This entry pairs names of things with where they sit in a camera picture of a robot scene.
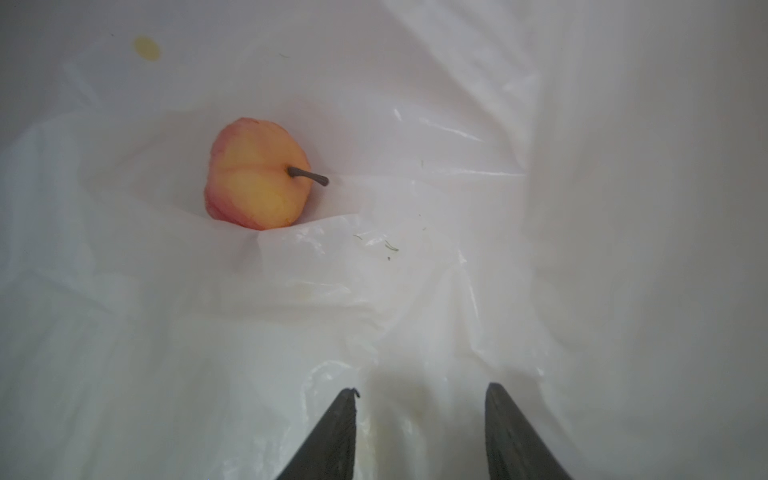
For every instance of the white plastic bag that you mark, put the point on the white plastic bag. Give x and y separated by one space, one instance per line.
568 198

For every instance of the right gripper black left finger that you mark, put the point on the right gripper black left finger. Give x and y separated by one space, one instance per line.
328 453

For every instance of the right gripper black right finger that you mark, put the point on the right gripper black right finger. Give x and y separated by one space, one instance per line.
514 450

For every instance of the small yellow red apple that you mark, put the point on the small yellow red apple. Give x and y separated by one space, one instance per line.
259 177

